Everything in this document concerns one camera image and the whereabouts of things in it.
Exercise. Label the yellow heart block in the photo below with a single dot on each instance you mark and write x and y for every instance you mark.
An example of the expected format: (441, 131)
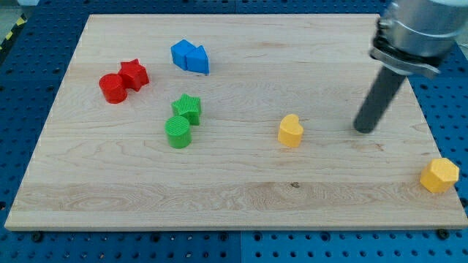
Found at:
(290, 131)

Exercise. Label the wooden board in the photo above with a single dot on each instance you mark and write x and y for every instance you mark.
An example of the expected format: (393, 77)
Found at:
(108, 167)

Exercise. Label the red cylinder block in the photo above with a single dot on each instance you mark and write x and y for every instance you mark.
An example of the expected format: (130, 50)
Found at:
(112, 87)

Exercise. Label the yellow hexagon block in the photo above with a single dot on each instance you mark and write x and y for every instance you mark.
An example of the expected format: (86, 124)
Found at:
(439, 175)

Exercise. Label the blue cube block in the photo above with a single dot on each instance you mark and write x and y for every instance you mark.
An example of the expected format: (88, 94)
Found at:
(179, 52)

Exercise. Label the red star block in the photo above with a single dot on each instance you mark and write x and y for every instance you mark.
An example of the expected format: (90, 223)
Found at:
(133, 74)

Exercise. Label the green star block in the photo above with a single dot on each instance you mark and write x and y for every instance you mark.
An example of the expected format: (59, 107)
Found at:
(189, 107)

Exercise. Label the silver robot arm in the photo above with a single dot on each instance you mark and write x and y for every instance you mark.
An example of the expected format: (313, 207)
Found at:
(412, 38)

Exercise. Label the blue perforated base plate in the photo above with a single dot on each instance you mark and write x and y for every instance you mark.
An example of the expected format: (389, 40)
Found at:
(34, 64)

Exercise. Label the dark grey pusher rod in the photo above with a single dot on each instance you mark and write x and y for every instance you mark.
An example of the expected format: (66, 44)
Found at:
(381, 94)

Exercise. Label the green cylinder block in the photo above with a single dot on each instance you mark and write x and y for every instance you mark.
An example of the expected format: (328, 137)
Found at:
(177, 129)

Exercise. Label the blue triangle block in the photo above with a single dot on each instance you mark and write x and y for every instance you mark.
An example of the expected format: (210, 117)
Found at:
(197, 61)

